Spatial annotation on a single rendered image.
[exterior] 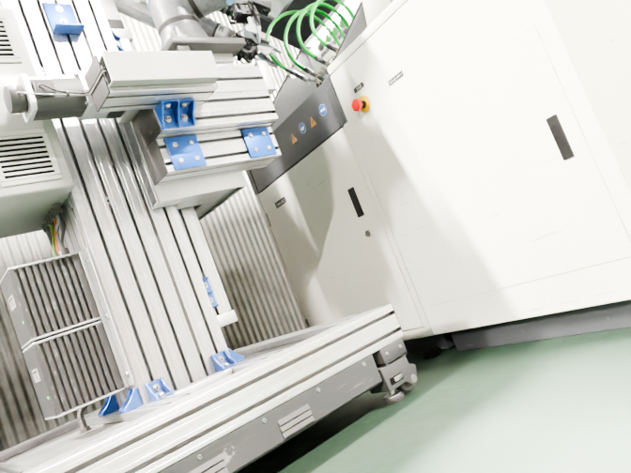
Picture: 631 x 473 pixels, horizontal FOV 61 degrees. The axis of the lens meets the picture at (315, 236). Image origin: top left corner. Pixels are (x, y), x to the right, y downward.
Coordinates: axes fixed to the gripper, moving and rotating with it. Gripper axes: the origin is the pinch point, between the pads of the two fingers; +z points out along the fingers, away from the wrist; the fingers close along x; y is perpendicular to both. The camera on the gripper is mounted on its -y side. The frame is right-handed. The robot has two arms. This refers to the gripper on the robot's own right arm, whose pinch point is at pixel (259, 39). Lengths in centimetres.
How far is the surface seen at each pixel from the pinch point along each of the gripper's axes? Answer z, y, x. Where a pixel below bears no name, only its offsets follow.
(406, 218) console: 80, -3, 31
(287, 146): 36.9, -3.0, -11.8
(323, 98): 32.2, -3.0, 16.8
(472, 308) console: 110, -3, 42
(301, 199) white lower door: 57, -3, -16
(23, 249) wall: 5, 65, -208
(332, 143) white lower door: 46.6, -3.0, 12.8
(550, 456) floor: 123, 51, 94
